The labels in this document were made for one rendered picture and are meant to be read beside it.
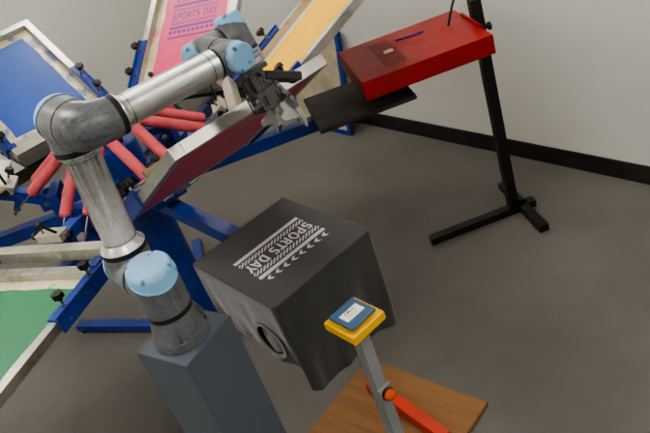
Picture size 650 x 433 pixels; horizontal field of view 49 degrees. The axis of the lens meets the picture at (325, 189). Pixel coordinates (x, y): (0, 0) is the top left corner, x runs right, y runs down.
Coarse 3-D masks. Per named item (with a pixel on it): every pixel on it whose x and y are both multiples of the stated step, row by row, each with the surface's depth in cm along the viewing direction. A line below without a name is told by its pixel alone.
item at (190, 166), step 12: (228, 132) 212; (204, 144) 200; (216, 144) 218; (192, 156) 206; (204, 156) 226; (180, 168) 214; (192, 168) 237; (168, 180) 221; (180, 180) 244; (156, 192) 231; (168, 192) 257
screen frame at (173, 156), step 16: (304, 64) 215; (320, 64) 218; (240, 112) 203; (208, 128) 198; (224, 128) 200; (176, 144) 193; (192, 144) 194; (160, 160) 200; (176, 160) 192; (160, 176) 207; (144, 192) 227
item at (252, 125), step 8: (304, 80) 218; (296, 88) 223; (248, 120) 216; (256, 120) 231; (240, 128) 221; (248, 128) 235; (256, 128) 254; (232, 136) 228; (240, 136) 244; (248, 136) 262; (232, 144) 250; (240, 144) 269; (224, 152) 257; (232, 152) 277; (216, 160) 265; (208, 168) 273
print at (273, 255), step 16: (288, 224) 258; (304, 224) 255; (272, 240) 253; (288, 240) 250; (304, 240) 247; (320, 240) 244; (256, 256) 247; (272, 256) 244; (288, 256) 241; (256, 272) 239; (272, 272) 237
